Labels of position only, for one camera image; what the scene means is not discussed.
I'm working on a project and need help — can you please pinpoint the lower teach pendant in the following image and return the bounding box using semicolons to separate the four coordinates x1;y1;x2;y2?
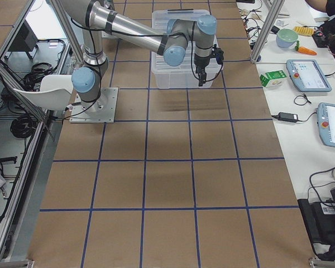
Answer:
317;102;335;147

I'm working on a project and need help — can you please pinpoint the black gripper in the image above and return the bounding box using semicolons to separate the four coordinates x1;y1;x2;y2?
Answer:
194;49;212;86

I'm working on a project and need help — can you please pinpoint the upper teach pendant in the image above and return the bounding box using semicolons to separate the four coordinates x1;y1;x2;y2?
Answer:
286;59;332;93

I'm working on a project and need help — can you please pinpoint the aluminium frame post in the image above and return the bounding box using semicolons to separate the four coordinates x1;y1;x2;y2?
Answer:
250;0;285;64

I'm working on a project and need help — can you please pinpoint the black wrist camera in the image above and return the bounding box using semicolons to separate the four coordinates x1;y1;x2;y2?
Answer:
212;47;224;65

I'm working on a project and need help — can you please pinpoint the clear plastic storage box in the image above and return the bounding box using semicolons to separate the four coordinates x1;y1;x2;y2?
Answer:
150;8;223;89

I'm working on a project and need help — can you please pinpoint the green white milk carton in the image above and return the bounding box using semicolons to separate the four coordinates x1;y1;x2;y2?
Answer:
260;70;287;88

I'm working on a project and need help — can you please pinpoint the yellow toy corn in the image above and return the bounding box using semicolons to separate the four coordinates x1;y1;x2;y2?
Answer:
293;26;315;36

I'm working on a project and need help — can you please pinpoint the white plastic chair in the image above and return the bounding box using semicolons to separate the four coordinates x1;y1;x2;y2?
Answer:
13;74;73;111

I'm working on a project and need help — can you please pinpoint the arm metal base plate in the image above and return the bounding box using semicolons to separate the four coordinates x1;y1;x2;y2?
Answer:
69;87;118;123

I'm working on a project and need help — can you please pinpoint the green and blue bowl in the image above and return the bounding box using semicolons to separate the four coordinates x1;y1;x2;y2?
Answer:
276;28;298;48

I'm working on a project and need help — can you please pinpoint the black power adapter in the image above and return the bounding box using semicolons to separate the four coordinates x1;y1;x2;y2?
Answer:
272;112;299;123

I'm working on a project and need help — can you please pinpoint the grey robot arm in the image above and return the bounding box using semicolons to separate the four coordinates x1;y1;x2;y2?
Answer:
61;1;223;87

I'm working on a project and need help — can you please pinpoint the toy carrot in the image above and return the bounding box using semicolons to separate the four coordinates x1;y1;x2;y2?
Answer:
295;40;317;56

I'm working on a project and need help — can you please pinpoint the teach pendant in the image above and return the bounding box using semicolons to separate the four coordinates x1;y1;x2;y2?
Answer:
317;102;335;147
286;59;332;93

